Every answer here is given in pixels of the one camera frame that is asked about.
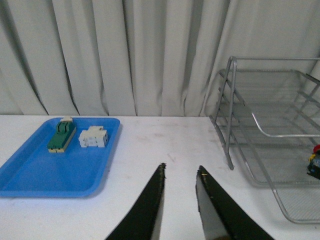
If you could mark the white curtain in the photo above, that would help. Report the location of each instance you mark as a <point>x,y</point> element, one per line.
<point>139,57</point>

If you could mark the white circuit breaker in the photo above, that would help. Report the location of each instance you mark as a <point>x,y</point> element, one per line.
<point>94,136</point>

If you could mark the green knife switch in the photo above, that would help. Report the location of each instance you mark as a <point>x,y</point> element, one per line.
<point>64,132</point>

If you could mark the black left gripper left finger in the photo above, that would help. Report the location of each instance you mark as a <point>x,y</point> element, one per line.
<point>144,219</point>

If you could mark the red emergency stop button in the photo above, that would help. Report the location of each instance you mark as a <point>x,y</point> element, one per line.
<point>314,163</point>

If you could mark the blue plastic tray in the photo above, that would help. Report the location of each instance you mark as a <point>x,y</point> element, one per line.
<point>32,171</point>

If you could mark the silver mesh letter rack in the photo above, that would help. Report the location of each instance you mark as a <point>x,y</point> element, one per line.
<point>268,115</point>

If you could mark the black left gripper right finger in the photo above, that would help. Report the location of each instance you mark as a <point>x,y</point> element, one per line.
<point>222,218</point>

